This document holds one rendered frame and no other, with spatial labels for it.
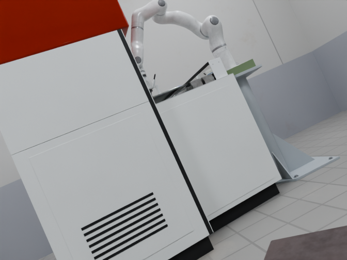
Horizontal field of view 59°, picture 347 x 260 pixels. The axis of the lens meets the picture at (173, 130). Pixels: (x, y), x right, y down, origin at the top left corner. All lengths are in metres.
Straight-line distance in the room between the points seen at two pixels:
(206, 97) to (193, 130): 0.23
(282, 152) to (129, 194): 1.31
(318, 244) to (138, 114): 1.14
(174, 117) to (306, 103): 2.85
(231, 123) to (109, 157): 0.81
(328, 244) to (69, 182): 1.15
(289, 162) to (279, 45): 2.33
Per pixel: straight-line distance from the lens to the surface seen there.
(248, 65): 2.25
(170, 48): 3.96
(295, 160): 2.44
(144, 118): 1.53
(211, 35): 2.31
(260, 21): 4.45
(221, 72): 2.05
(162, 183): 1.52
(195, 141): 1.80
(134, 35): 2.22
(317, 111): 4.46
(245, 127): 1.96
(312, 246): 0.56
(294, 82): 4.38
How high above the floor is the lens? 0.59
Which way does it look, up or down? 2 degrees up
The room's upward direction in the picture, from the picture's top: 24 degrees counter-clockwise
